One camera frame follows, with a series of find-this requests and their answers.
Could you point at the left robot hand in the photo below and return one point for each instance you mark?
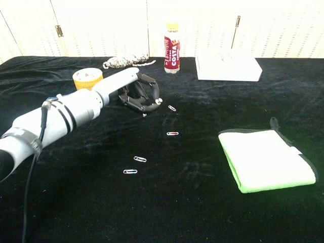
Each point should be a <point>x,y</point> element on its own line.
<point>119,82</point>

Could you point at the silver paper clip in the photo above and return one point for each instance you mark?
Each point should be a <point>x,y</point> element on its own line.
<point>140,159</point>
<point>172,133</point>
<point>130,171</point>
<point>172,108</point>

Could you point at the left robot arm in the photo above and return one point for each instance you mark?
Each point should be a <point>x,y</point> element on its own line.
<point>63,114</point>

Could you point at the yellow tape roll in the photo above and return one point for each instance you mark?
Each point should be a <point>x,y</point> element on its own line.
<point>84,79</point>

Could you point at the red Costa coffee bottle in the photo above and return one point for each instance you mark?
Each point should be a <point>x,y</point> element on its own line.
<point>172,58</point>

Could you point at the woven folding screen panel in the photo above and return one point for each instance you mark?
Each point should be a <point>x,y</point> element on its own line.
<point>6,43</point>
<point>33,25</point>
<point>101,25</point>
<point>202,25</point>
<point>278,25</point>

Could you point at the metal screen hinge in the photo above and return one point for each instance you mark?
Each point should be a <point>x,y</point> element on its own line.
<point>238,21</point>
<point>59,31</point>

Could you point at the white cardboard box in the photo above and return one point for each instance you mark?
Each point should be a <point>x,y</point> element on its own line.
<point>227,69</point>

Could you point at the black velvet tablecloth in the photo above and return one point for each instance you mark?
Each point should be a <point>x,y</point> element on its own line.
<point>101,202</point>

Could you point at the green cloth with black trim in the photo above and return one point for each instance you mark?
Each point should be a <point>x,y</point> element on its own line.
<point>265,159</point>

